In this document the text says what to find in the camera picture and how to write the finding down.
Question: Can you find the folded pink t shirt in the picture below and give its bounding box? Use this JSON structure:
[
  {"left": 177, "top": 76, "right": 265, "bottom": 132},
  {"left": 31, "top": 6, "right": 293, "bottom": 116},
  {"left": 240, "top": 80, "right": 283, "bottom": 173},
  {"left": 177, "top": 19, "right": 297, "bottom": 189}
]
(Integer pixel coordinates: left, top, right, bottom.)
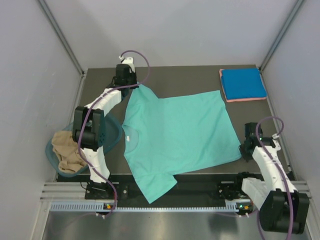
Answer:
[{"left": 219, "top": 68, "right": 267, "bottom": 103}]

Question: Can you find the teal green t shirt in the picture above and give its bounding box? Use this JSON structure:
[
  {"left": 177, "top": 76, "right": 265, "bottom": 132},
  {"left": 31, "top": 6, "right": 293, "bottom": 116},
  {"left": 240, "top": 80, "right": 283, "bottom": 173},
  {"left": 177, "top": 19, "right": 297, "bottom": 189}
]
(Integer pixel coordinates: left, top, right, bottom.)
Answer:
[{"left": 122, "top": 85, "right": 241, "bottom": 203}]

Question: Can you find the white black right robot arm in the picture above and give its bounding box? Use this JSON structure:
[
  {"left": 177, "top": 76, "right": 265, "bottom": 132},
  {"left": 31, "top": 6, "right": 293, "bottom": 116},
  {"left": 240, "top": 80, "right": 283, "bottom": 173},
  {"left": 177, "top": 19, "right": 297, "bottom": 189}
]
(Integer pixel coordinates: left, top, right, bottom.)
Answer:
[{"left": 233, "top": 122, "right": 310, "bottom": 235}]

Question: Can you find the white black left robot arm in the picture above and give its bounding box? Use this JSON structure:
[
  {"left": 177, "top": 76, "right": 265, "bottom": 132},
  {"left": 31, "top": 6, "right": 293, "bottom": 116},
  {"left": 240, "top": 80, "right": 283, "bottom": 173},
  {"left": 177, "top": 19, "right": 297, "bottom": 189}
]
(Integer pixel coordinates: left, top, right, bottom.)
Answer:
[{"left": 72, "top": 56, "right": 137, "bottom": 199}]

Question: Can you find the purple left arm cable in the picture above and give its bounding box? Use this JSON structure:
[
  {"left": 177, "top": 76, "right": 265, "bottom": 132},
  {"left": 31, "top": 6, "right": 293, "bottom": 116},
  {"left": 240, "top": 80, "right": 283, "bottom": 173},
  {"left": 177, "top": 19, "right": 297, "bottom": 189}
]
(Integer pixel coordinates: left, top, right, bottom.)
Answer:
[{"left": 77, "top": 49, "right": 151, "bottom": 217}]

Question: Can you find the right aluminium corner post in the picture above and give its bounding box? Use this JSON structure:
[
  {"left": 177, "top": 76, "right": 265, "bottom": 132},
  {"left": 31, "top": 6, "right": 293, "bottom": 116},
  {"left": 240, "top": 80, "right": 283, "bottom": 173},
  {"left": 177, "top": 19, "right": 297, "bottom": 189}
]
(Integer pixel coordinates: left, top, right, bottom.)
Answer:
[{"left": 258, "top": 0, "right": 306, "bottom": 73}]

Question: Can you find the left aluminium corner post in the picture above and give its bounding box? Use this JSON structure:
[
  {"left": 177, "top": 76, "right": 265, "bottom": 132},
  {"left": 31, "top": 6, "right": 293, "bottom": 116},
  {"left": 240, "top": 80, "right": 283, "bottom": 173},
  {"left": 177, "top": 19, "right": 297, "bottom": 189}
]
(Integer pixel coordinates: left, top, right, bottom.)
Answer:
[{"left": 36, "top": 0, "right": 85, "bottom": 76}]

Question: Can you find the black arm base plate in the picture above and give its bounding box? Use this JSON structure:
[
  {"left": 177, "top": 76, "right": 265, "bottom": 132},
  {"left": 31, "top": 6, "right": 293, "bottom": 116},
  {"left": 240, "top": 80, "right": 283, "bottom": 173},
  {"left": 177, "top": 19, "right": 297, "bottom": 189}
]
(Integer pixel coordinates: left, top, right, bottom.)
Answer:
[{"left": 84, "top": 174, "right": 251, "bottom": 203}]

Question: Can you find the aluminium frame rail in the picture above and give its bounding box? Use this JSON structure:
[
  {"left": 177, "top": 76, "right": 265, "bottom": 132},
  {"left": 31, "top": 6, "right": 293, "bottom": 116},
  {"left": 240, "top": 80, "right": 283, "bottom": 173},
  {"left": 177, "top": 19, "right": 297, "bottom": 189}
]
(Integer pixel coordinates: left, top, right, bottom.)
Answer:
[{"left": 39, "top": 181, "right": 313, "bottom": 202}]

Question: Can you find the grey slotted cable duct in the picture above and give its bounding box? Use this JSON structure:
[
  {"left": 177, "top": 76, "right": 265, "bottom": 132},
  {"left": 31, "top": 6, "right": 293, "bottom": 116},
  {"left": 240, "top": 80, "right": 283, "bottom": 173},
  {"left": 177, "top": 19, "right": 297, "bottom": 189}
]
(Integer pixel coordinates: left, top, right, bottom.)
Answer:
[{"left": 50, "top": 201, "right": 254, "bottom": 214}]

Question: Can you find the aluminium corner post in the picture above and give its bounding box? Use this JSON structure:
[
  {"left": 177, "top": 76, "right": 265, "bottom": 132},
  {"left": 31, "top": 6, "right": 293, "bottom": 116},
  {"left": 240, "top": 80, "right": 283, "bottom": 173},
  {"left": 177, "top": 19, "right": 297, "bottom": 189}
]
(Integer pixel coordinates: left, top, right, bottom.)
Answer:
[
  {"left": 258, "top": 0, "right": 306, "bottom": 73},
  {"left": 36, "top": 0, "right": 85, "bottom": 76}
]

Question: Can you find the crumpled beige t shirt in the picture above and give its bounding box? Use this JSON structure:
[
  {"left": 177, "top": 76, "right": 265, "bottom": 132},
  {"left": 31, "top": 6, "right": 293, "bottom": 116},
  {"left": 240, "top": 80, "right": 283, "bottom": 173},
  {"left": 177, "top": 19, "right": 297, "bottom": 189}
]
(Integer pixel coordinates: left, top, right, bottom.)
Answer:
[{"left": 51, "top": 130, "right": 87, "bottom": 174}]

